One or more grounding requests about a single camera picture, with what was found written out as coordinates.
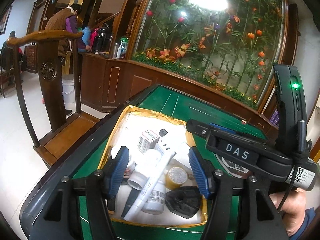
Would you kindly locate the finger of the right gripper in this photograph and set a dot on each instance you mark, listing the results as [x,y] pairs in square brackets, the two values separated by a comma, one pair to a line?
[200,129]
[225,129]

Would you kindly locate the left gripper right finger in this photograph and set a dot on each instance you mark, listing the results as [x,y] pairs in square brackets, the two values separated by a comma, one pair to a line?
[257,215]

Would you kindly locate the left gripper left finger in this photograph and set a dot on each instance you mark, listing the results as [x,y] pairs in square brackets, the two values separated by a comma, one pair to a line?
[60,216]

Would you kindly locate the white charger with prongs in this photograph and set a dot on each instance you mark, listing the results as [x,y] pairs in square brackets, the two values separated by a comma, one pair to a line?
[181,157]

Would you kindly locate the black plastic spool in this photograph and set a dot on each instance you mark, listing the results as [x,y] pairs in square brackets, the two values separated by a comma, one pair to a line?
[184,201]

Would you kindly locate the white pvc tube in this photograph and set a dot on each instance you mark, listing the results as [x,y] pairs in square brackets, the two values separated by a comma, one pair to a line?
[150,187]

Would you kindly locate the black marker gold cap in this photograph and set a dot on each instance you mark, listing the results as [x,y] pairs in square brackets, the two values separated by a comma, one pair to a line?
[130,200]

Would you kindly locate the yellow tape roll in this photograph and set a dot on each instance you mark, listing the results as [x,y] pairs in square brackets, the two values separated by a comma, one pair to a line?
[175,178]

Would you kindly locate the white pvc elbow pipe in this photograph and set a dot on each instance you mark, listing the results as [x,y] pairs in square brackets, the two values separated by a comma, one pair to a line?
[145,166]

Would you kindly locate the white bottle green label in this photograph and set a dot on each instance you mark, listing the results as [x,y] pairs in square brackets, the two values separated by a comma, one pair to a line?
[156,201]

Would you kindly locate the blue white medicine box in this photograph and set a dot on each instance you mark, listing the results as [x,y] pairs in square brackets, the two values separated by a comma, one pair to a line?
[164,146]

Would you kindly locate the white medicine bottle red label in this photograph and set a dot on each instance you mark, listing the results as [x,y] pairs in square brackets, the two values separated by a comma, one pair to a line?
[131,164]

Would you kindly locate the person right hand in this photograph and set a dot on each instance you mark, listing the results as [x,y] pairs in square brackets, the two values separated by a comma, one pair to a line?
[294,211]

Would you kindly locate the purple spray cans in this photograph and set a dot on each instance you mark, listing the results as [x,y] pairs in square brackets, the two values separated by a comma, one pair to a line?
[274,119]

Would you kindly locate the small silver box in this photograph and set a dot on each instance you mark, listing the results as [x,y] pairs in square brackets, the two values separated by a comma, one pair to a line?
[147,140]

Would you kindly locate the wooden chair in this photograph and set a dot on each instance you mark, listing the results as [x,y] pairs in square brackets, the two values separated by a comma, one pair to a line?
[65,130]

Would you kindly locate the yellow cardboard box tray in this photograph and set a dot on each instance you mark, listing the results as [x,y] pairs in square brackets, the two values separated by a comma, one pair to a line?
[131,123]

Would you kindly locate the flower planter display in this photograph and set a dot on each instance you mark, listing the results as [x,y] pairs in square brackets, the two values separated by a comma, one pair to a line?
[229,45]

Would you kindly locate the white plastic bucket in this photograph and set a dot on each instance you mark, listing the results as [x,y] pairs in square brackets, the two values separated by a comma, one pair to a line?
[68,89]

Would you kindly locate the thermos flasks on cabinet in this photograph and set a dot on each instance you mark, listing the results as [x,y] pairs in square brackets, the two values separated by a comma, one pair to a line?
[100,42]

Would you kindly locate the person in brown vest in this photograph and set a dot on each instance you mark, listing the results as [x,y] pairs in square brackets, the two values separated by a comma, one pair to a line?
[65,19]

